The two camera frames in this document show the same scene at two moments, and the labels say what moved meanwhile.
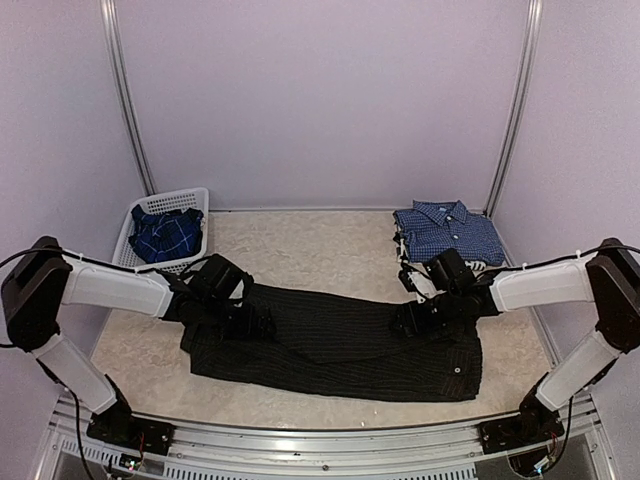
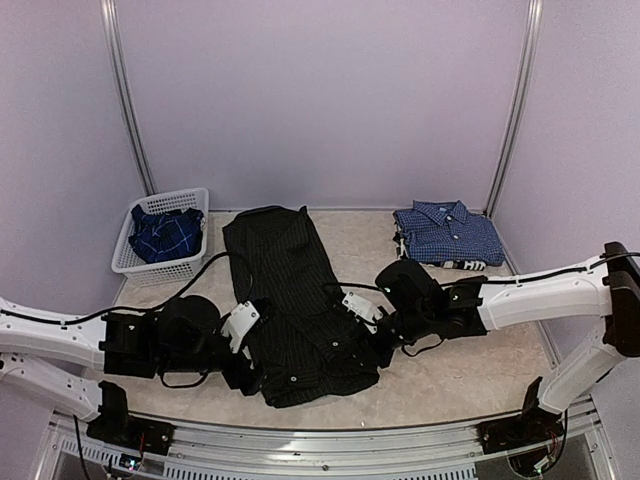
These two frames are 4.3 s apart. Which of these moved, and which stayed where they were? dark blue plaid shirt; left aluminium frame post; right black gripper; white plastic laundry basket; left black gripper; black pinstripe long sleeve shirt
Moved: left black gripper; black pinstripe long sleeve shirt; right black gripper
Stayed: dark blue plaid shirt; left aluminium frame post; white plastic laundry basket
